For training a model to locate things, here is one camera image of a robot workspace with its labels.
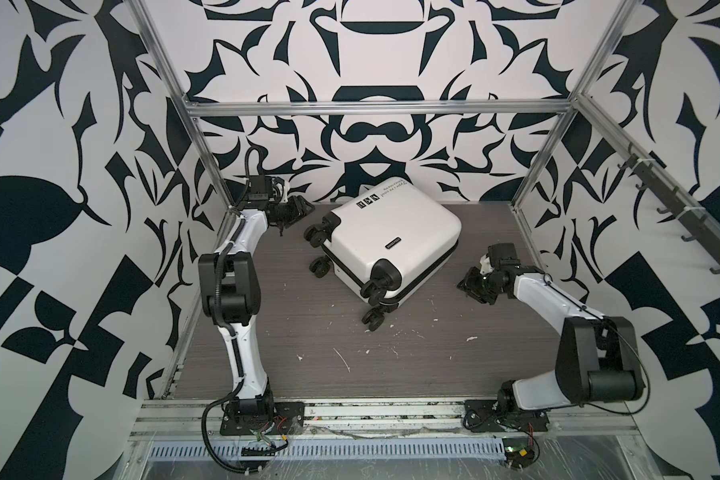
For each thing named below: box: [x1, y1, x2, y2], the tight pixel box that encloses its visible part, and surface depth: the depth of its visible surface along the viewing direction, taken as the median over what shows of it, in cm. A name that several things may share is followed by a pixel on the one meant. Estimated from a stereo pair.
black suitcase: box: [304, 178, 462, 331], surface depth 88 cm
